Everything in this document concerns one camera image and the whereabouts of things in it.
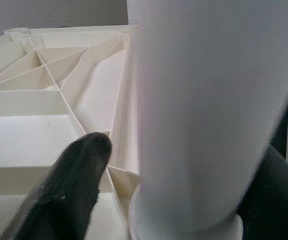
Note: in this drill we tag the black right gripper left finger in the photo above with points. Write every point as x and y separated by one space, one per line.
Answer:
66 190

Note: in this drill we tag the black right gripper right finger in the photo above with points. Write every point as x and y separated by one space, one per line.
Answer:
276 200

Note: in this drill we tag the white plastic table top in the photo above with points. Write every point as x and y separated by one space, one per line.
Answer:
21 140

